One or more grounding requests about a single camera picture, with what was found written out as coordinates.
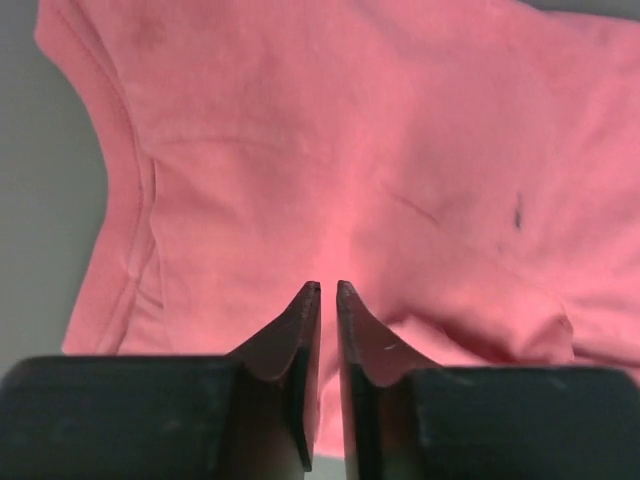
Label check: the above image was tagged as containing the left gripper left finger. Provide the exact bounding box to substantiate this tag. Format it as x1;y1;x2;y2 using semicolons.
228;281;321;473

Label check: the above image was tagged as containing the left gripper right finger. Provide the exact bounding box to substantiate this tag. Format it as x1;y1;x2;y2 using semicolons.
336;280;425;479

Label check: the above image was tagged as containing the salmon pink t shirt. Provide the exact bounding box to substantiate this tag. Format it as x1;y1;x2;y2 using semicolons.
35;1;639;456

